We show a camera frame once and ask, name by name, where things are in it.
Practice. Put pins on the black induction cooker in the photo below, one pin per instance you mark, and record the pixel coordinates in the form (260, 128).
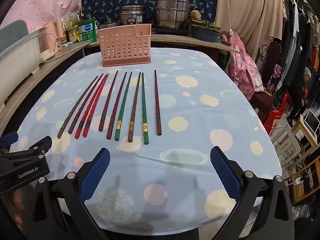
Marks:
(170, 31)

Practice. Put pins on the white green carton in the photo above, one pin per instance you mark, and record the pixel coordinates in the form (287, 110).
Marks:
(72, 18)

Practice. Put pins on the white wooden stool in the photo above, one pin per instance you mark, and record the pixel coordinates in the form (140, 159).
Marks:
(287, 142)

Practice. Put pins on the dark brown chopstick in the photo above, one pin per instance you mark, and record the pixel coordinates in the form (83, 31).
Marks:
(86, 103)
(77, 107)

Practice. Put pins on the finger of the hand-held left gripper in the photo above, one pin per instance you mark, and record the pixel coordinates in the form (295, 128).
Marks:
(32, 146)
(8, 140)

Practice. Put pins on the white kitchen appliance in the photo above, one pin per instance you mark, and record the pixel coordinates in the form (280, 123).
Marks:
(47, 47)

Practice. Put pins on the pink perforated chopstick basket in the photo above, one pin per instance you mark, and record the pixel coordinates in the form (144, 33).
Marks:
(125, 47)

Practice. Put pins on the beige curtain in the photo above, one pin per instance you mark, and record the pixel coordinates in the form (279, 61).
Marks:
(250, 10)

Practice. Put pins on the rack of hanging clothes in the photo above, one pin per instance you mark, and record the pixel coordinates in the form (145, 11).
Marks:
(300, 37)

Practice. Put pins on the navy leaf-print cloth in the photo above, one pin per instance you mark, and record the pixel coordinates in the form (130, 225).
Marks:
(105, 5)

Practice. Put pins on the white tablet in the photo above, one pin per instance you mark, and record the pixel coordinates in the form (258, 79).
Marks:
(312, 121)

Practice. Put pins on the dark wooden chair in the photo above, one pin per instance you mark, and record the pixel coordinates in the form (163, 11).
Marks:
(273, 52)

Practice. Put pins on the white box grey lid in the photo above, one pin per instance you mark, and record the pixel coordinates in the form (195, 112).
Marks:
(17, 52)

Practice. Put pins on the red black-banded chopstick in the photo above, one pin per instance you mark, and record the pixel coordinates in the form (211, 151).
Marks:
(91, 106)
(96, 106)

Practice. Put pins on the green tin can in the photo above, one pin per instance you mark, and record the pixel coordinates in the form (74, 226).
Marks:
(86, 31)

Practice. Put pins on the brown gold-label chopstick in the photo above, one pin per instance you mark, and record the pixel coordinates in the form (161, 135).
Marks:
(135, 106)

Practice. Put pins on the white pump bottle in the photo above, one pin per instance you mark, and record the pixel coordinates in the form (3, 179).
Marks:
(96, 27)

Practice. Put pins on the blue basin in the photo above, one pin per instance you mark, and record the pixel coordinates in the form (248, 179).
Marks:
(205, 35)

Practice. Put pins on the silver rice cooker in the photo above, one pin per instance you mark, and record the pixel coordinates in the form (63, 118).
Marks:
(131, 17)

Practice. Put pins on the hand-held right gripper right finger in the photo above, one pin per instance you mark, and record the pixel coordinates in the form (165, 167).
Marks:
(225, 173)

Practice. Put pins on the blue dotted tablecloth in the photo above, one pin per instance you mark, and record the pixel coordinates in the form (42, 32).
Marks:
(190, 120)

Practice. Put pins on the brown ginger root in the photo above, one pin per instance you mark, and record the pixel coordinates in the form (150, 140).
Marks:
(195, 15)

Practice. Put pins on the stainless steel steamer pot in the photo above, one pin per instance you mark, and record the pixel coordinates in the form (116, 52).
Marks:
(172, 10)

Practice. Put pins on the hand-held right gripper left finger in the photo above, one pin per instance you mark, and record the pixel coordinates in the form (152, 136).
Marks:
(96, 172)

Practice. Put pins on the pink pineapple-print garment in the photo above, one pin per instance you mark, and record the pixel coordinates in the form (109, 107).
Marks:
(243, 65)

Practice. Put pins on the blue soap packet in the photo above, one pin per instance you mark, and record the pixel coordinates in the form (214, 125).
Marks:
(67, 44)

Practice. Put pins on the yellow-label sauce bottle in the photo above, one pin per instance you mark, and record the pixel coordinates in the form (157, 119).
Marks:
(72, 33)

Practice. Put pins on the yellow basin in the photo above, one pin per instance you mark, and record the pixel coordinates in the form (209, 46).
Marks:
(200, 23)

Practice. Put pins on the small steel lidded pot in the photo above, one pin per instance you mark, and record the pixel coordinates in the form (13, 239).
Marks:
(108, 25)

